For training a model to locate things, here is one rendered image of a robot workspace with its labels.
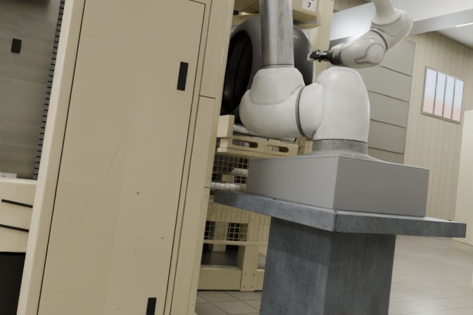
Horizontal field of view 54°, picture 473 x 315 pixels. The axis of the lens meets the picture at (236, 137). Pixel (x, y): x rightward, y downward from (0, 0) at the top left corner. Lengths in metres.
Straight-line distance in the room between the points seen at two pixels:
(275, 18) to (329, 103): 0.31
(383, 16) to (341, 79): 0.48
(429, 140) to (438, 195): 1.06
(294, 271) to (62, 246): 0.59
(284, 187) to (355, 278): 0.30
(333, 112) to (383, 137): 6.81
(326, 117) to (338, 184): 0.24
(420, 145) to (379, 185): 7.73
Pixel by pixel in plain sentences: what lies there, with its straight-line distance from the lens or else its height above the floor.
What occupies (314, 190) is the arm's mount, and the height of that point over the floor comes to 0.69.
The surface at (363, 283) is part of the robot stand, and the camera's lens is 1.32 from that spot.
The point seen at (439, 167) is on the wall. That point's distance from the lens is 9.48.
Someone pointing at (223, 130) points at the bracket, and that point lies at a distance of 2.07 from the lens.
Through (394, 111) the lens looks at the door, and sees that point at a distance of 8.33.
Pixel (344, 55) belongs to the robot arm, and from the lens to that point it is 1.76.
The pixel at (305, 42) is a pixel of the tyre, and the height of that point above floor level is 1.33.
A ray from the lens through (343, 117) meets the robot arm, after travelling 1.31.
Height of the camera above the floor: 0.71
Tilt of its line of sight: 4 degrees up
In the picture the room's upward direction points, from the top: 7 degrees clockwise
